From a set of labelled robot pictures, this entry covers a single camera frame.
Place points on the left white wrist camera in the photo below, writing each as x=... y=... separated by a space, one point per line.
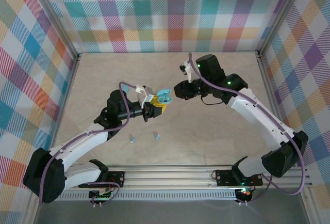
x=147 y=95

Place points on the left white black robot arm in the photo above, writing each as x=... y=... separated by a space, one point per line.
x=77 y=144

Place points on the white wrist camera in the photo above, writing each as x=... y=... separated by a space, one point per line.
x=187 y=69
x=147 y=95

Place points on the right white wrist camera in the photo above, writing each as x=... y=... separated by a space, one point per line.
x=187 y=69

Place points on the aluminium table edge rail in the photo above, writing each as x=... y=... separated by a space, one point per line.
x=66 y=97
x=271 y=97

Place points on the orange lit control board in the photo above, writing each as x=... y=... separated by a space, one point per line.
x=245 y=194

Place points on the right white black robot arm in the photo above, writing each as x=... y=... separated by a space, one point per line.
x=257 y=115

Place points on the green lit control board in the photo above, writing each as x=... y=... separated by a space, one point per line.
x=100 y=195

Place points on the grey metal sheet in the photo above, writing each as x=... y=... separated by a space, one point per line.
x=167 y=212

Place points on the aluminium frame post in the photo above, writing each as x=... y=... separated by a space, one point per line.
x=29 y=211
x=52 y=15
x=308 y=208
x=281 y=15

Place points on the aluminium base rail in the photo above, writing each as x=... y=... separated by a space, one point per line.
x=167 y=177

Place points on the plaid checkered cloth panel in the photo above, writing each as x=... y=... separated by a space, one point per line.
x=309 y=79
x=15 y=79
x=165 y=15

